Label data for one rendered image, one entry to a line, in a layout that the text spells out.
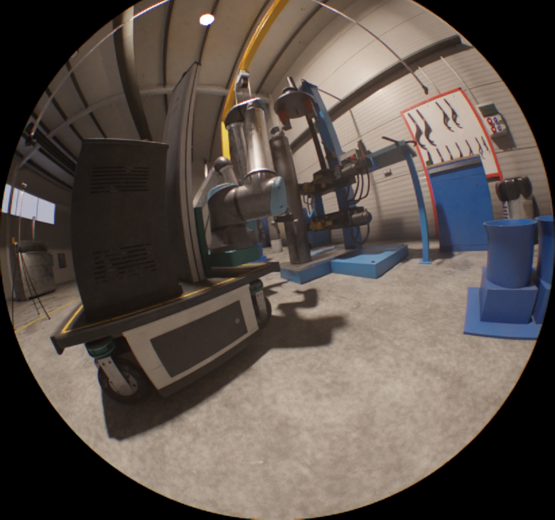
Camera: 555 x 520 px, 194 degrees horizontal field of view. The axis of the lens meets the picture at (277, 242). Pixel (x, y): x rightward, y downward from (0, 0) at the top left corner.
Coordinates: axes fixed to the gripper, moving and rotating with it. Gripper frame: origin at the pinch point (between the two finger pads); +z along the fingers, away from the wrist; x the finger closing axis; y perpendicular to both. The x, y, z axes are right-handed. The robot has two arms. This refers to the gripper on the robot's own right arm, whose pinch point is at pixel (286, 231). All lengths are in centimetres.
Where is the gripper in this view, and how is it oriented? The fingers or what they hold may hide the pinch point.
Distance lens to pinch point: 118.1
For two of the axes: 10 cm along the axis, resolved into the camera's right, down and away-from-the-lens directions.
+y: -3.7, 5.0, -7.8
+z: 2.3, 8.6, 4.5
